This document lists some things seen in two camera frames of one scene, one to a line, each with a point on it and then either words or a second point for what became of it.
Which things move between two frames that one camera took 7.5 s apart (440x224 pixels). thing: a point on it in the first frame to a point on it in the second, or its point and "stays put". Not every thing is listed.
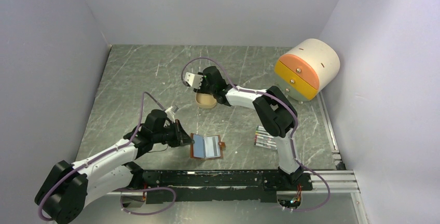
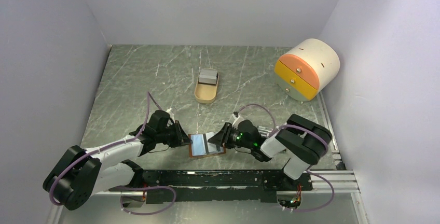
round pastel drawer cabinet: (308, 68) stays put
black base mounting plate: (207, 185) stays put
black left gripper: (181, 137) stays put
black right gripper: (202, 89) to (220, 138)
